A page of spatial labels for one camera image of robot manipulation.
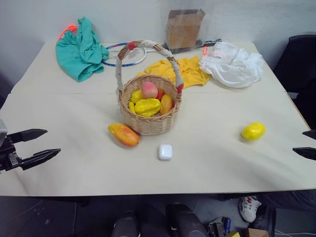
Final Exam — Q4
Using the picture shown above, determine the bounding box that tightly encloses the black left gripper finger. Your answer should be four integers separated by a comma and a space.
20, 148, 62, 171
6, 128, 48, 144

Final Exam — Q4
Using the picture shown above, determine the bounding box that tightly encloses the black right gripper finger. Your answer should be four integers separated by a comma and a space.
292, 147, 316, 160
302, 129, 316, 141

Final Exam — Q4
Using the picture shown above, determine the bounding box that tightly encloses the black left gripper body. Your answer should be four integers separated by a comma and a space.
0, 137, 24, 174

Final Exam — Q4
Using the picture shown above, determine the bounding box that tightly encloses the wicker basket with handle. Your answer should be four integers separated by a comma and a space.
115, 39, 185, 136

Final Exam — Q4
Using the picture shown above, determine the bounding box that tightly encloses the dark trouser leg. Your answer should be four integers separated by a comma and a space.
249, 190, 316, 231

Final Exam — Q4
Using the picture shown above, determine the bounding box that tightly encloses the black office chair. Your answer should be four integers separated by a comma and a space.
273, 34, 316, 130

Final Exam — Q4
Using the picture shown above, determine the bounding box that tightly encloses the white sneaker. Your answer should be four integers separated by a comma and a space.
237, 195, 263, 224

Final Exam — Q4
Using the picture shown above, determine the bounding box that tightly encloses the large orange yellow mango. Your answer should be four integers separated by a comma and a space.
107, 122, 141, 148

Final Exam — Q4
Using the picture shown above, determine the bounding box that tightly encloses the small cardboard box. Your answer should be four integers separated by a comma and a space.
246, 227, 270, 237

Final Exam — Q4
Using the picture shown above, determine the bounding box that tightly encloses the dark rounded shape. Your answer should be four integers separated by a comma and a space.
109, 216, 139, 237
167, 202, 208, 237

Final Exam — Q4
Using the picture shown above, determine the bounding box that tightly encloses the black device with blue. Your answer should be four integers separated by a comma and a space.
206, 216, 232, 236

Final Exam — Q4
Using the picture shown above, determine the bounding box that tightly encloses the yellow starfruit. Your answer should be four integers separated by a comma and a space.
134, 97, 162, 118

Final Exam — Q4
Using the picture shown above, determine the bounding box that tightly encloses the blue white badminton racket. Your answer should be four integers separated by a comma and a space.
101, 42, 156, 68

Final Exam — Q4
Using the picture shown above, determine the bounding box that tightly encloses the white earbuds case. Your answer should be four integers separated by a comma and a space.
158, 144, 174, 161

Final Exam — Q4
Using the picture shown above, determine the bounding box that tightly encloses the pink peach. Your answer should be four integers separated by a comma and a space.
141, 81, 158, 99

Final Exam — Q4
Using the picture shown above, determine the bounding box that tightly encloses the yellow cloth garment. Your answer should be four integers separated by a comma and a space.
137, 55, 211, 89

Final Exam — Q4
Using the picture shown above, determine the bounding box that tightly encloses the small orange yellow mango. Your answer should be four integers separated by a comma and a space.
160, 93, 175, 116

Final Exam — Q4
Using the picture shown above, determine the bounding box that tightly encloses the flat black board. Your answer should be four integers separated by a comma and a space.
161, 38, 223, 55

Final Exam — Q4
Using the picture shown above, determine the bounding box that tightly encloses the brown cardboard box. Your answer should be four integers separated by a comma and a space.
164, 8, 206, 50

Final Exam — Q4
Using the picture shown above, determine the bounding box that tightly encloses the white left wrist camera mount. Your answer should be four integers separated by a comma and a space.
0, 119, 8, 147

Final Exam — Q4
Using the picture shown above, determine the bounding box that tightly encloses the teal drawstring garment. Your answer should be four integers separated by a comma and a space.
55, 16, 110, 83

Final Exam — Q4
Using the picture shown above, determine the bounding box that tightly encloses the white drawstring garment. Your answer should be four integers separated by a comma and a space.
198, 41, 265, 89

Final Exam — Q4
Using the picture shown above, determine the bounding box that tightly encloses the orange drawstring cord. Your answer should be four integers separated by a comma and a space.
57, 24, 78, 42

